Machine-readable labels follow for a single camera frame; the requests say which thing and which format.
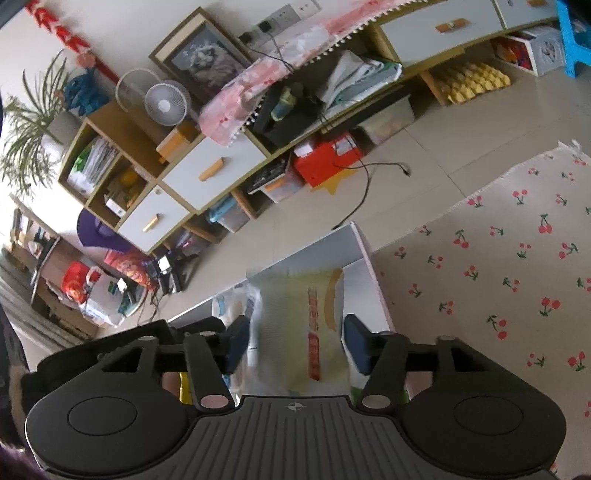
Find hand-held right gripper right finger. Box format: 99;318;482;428
342;313;498;412

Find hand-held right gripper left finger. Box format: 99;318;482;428
98;315;251;413

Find white blue snack packet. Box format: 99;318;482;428
211;284;264;334

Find cream white snack packet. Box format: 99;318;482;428
247;265;366;398

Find pink cardboard box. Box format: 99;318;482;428
159;222;435;401

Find white shopping bag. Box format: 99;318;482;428
85;272;130;326

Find red printed lantern bag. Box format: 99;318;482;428
104;249;153;287

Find black device on stand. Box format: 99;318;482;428
143;251;195;294

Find red gift bag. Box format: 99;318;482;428
62;261;91;301

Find wooden side shelf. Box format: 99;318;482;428
0;194;100;343

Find purple cap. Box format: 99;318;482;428
76;208;126;250

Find clear bin with blue lid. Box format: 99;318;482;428
208;196;250;234

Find cherry print cloth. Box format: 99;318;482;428
371;138;591;480

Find yellow star paper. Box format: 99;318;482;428
311;173;356;195

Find stack of papers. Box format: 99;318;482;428
69;138;121;195

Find red cardboard box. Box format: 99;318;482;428
293;134;366;188

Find small wooden box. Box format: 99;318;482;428
156;121;204;162

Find wooden cabinet with white drawers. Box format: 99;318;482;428
58;0;574;255

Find potted green plant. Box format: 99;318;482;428
0;51;84;199

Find clear plastic storage bin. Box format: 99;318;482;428
358;97;414;144

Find white desk fan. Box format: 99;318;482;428
144;80;193;128

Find black open bag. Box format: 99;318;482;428
252;80;334;149

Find blue plush toy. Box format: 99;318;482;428
62;65;110;116

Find pile of folded cloth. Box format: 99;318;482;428
318;50;403;116

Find pink cherry print cover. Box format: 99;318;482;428
198;0;384;149

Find framed cat picture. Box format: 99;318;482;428
148;6;253;107

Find yellow egg tray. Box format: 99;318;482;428
431;62;511;107

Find red hanging decoration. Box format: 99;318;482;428
25;0;119;84

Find white printed storage box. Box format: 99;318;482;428
519;25;567;77

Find blue plastic stool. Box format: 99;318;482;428
556;0;591;79

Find white drawer wooden handle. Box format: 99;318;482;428
163;136;269;213
117;186;190;253
496;0;562;31
380;0;504;61

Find clear bin with orange handle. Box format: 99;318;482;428
247;161;306;204

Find black power cable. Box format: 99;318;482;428
318;111;412;232

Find wall socket panel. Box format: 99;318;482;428
259;0;322;36

